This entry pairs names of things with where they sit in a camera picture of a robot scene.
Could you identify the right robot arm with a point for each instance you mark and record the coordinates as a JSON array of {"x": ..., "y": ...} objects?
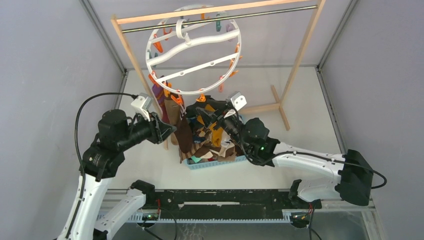
[{"x": 346, "y": 176}]

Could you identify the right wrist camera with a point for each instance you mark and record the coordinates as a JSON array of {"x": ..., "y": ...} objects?
[{"x": 236, "y": 102}]

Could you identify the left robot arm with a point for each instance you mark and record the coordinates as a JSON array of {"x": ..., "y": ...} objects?
[{"x": 100, "y": 163}]

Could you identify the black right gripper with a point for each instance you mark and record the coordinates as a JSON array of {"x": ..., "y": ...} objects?
[{"x": 209, "y": 118}]

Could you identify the light blue sock basket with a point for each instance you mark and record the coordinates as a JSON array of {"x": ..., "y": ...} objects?
[{"x": 208, "y": 164}]

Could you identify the pile of mixed socks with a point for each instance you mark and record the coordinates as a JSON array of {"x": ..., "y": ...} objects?
[{"x": 208, "y": 144}]

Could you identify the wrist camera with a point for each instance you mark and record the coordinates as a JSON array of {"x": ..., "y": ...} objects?
[
  {"x": 236, "y": 102},
  {"x": 141, "y": 105}
]

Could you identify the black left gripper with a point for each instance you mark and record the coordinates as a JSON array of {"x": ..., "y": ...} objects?
[{"x": 160, "y": 133}]

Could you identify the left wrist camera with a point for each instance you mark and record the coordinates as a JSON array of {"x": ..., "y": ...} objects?
[{"x": 141, "y": 105}]

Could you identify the orange clothespin clip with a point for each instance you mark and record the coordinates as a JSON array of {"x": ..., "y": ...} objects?
[
  {"x": 152, "y": 76},
  {"x": 201, "y": 98},
  {"x": 177, "y": 97}
]

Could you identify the white round clip hanger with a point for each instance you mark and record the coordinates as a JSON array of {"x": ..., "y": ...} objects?
[{"x": 177, "y": 53}]

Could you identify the tan brown sock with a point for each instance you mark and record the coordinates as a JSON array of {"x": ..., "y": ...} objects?
[{"x": 177, "y": 117}]

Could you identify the purple striped sock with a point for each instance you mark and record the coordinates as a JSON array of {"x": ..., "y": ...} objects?
[{"x": 159, "y": 94}]

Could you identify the teal clothespin clip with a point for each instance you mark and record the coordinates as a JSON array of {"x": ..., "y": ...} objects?
[{"x": 218, "y": 25}]

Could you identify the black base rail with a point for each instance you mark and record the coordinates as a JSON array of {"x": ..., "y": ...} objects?
[{"x": 223, "y": 204}]

